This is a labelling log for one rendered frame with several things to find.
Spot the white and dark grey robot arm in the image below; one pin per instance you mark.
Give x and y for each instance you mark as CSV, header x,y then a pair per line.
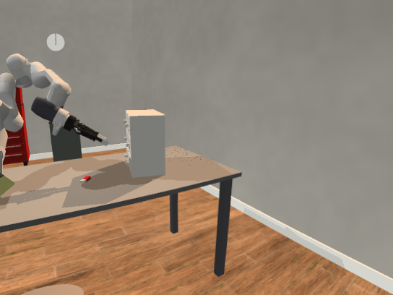
x,y
22,73

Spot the white chest of drawers with wooden top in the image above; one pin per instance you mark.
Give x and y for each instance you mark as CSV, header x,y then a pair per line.
x,y
147,135

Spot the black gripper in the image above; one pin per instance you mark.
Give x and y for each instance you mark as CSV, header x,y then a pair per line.
x,y
85,131

